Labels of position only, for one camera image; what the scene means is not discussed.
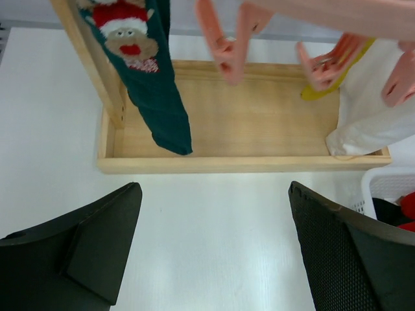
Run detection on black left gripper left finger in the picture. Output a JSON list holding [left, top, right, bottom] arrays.
[[1, 182, 143, 310]]

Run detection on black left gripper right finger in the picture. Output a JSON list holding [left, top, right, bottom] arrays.
[[289, 181, 414, 310]]

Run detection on red green christmas sock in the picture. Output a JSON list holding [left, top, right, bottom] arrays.
[[76, 1, 193, 156]]

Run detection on pink round clip hanger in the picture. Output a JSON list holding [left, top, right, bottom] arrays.
[[195, 1, 414, 107]]

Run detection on dark clothes in basket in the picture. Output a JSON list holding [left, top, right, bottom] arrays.
[[372, 198, 412, 227]]

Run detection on white perforated plastic basket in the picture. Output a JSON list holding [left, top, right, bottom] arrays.
[[346, 166, 414, 219]]

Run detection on white cloth garment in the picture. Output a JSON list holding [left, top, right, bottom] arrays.
[[326, 40, 414, 156]]

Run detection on wooden clothes rack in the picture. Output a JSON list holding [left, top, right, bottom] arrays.
[[52, 1, 392, 174]]

